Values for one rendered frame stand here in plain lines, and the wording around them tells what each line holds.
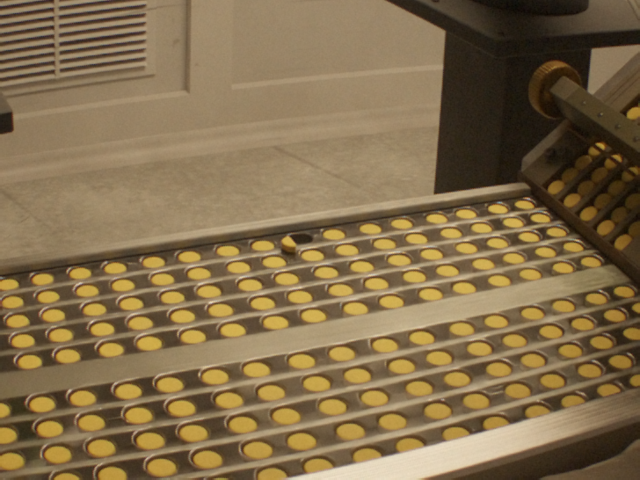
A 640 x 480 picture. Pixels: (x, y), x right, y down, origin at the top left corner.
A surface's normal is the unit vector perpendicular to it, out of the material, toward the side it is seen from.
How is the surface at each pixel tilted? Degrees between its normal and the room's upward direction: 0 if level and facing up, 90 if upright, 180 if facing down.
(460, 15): 0
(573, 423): 0
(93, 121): 90
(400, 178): 0
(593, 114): 38
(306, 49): 90
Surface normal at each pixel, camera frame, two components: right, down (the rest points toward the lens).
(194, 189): 0.04, -0.89
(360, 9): 0.37, 0.44
